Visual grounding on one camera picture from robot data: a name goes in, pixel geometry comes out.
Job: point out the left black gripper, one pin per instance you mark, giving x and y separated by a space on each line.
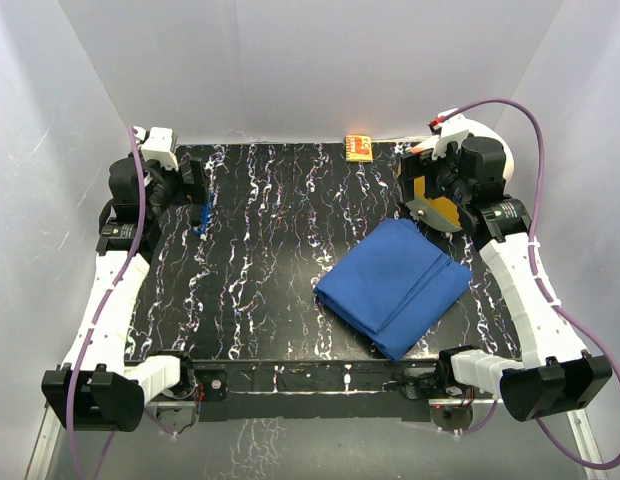
193 193

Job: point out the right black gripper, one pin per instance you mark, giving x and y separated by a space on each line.
416 165

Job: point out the blue surgical drape cloth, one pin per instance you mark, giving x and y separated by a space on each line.
393 286

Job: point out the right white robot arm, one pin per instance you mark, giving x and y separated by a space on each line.
555 372

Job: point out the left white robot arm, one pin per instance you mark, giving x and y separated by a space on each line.
94 389

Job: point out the small blue plastic tool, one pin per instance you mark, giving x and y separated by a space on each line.
200 225

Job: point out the small orange circuit board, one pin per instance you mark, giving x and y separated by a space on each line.
358 149

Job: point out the white cylindrical drawer container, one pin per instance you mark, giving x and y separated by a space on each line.
494 163

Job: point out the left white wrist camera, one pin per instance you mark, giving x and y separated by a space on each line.
157 144

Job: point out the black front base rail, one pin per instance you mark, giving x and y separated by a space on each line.
325 389

